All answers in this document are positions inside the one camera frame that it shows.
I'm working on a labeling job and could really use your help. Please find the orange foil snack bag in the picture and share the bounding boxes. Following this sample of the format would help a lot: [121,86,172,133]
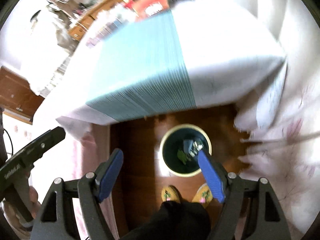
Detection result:
[132,0,169,21]

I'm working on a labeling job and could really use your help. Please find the dark blue trash bin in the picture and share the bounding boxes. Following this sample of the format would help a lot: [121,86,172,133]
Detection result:
[159,124,212,178]

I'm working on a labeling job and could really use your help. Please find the person left hand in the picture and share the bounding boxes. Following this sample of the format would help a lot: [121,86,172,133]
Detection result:
[2,185,41,231]

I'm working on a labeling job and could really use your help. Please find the brown wooden door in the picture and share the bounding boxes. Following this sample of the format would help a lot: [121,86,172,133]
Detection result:
[1,67,44,125]

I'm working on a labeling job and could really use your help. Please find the right yellow slipper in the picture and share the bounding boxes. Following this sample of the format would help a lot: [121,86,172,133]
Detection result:
[191,183,213,208]

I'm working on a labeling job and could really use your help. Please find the yellow slipper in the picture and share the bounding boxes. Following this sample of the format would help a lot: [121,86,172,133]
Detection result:
[161,185,181,203]
[191,183,213,208]

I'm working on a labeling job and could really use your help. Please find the left yellow slipper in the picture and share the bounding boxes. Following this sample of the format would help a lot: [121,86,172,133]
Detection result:
[161,185,181,203]

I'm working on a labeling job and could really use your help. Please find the floral cream curtain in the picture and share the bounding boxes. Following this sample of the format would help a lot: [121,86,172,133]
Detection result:
[199,0,320,238]

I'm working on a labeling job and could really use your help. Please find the leaf-print blue tablecloth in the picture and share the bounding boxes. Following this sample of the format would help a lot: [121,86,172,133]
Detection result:
[33,0,286,126]

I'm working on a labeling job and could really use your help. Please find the wooden desk with drawers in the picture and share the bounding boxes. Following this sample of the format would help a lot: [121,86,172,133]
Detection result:
[67,0,151,42]

